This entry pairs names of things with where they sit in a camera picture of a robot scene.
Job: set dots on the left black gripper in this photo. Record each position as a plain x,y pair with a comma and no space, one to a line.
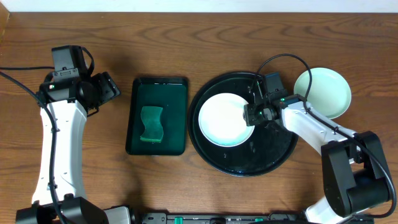
109,86

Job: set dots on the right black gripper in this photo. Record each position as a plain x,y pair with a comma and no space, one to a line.
249,114

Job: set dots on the white plate green stain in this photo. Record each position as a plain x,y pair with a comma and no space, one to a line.
221,120

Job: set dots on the green scrubbing sponge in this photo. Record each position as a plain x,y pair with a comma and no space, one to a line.
151,119

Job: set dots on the pale green plate front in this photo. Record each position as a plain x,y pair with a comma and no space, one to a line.
325,80

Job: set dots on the pale green plate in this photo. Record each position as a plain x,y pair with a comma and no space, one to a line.
331,105
325,80

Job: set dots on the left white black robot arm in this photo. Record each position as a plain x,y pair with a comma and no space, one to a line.
60,191

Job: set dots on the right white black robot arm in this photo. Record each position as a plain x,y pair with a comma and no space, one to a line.
355,172

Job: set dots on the round black serving tray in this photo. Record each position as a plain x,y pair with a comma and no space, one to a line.
265,150

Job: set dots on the black rectangular water tray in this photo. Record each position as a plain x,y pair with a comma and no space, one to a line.
172,95

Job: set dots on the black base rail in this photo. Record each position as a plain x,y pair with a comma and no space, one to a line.
217,218

